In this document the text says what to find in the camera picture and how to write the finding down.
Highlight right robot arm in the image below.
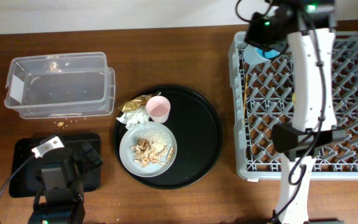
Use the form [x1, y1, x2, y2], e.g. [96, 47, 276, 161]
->
[244, 0, 346, 223]

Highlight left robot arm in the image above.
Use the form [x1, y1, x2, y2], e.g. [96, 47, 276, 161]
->
[28, 142, 103, 224]

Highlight wooden chopstick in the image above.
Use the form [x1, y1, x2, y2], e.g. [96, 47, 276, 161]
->
[243, 74, 248, 117]

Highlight crumpled white tissue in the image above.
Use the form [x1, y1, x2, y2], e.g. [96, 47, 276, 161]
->
[116, 108, 150, 129]

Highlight food scraps on plate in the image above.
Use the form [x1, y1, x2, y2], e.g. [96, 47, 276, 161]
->
[130, 131, 175, 167]

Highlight blue plastic cup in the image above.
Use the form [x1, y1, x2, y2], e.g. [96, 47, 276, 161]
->
[242, 45, 280, 65]

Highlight gold foil wrapper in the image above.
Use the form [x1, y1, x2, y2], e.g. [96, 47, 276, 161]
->
[117, 91, 161, 113]

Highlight pink plastic cup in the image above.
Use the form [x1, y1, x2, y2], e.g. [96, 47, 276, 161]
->
[145, 96, 171, 123]

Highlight clear plastic storage bin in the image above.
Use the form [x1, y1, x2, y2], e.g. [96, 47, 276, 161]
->
[4, 52, 116, 119]

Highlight grey plate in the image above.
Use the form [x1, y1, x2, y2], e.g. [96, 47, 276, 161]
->
[119, 122, 178, 177]

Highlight black rectangular tray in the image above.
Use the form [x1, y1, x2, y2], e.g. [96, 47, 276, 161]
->
[9, 133, 102, 198]

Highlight grey dishwasher rack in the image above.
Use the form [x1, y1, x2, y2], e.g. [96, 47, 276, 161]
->
[228, 32, 358, 181]

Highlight yellow plastic bowl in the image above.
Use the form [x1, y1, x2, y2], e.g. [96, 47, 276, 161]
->
[291, 92, 296, 104]

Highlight round black serving tray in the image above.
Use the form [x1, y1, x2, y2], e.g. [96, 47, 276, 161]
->
[112, 85, 223, 190]

